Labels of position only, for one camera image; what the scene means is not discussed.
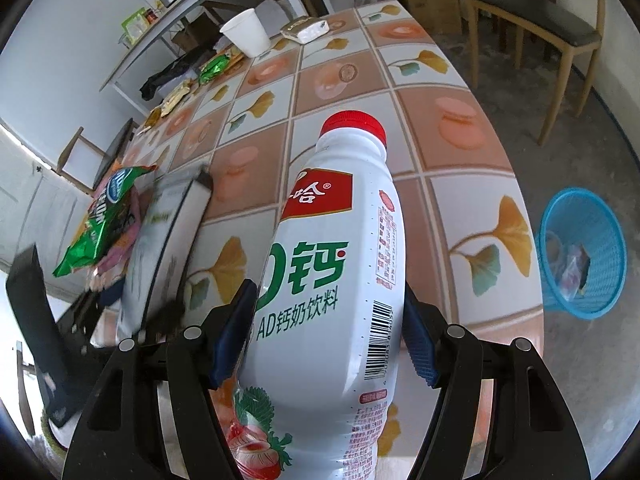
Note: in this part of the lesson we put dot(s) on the green packets on shelf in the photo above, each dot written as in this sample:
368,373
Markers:
132,25

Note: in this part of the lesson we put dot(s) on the yellow snack packet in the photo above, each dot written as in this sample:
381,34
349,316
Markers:
176,97

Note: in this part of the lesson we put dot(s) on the green chips bag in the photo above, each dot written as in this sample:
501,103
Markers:
95,230

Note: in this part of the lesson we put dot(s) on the large cardboard box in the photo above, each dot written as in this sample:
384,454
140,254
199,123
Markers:
435,10

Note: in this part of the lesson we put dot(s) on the white carton box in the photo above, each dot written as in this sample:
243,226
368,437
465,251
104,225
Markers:
160,260

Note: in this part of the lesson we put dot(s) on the wooden chair black seat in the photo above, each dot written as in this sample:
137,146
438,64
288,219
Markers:
120,155
545,15

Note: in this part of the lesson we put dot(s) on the white brown wrapped packet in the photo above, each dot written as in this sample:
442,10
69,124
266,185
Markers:
305,30

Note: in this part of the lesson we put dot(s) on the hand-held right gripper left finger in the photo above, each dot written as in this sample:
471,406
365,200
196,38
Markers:
235,330

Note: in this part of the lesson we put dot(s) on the pink snack packet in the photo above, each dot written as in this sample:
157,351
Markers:
117,260

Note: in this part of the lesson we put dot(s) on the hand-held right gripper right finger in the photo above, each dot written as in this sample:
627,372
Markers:
420,340

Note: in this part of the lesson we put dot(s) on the white frame side table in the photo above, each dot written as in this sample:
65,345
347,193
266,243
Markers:
165,39

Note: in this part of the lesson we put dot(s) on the green foil snack packet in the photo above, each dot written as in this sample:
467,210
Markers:
215,69

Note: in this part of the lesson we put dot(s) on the black plastic bag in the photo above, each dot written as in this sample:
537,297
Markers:
165,75

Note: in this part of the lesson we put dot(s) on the blue plastic mesh basket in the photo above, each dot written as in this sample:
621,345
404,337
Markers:
600,240

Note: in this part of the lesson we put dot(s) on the white paper cup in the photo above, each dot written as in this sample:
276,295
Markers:
247,35

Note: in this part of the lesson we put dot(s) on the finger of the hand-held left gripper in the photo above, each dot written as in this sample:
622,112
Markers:
167,317

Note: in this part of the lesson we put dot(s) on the small brown snack packet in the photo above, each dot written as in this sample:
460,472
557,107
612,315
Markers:
150,119

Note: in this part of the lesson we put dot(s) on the white drink bottle red cap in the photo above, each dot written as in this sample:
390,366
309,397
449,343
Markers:
320,270

